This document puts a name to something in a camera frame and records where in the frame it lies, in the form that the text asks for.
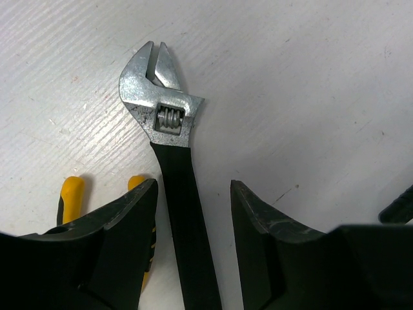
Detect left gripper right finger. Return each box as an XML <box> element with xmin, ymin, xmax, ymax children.
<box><xmin>230</xmin><ymin>180</ymin><xmax>412</xmax><ymax>309</ymax></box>

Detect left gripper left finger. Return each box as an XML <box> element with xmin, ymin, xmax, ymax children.
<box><xmin>1</xmin><ymin>179</ymin><xmax>158</xmax><ymax>309</ymax></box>

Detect yellow long nose pliers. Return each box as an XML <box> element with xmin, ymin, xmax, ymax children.
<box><xmin>57</xmin><ymin>176</ymin><xmax>157</xmax><ymax>291</ymax></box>

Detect black handle adjustable wrench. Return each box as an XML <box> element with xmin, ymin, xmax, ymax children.
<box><xmin>119</xmin><ymin>41</ymin><xmax>222</xmax><ymax>309</ymax></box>

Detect orange black cutting pliers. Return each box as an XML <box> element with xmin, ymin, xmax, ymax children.
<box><xmin>379</xmin><ymin>186</ymin><xmax>413</xmax><ymax>224</ymax></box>

